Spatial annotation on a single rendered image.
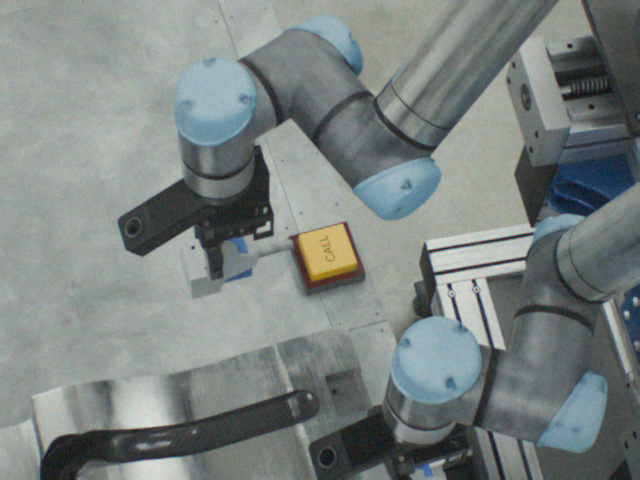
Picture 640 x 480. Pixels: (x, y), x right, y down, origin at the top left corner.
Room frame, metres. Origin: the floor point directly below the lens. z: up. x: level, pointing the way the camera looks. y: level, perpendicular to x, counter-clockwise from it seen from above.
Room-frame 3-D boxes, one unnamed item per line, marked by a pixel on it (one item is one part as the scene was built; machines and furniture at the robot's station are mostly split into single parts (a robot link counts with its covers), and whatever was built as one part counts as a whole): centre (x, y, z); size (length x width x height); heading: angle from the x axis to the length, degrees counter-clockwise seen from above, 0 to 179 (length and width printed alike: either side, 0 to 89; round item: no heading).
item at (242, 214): (0.68, 0.10, 1.09); 0.09 x 0.08 x 0.12; 112
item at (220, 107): (0.68, 0.11, 1.25); 0.09 x 0.08 x 0.11; 132
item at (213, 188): (0.68, 0.11, 1.17); 0.08 x 0.08 x 0.05
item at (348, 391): (0.54, -0.05, 0.87); 0.05 x 0.05 x 0.04; 22
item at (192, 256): (0.68, 0.09, 0.93); 0.13 x 0.05 x 0.05; 112
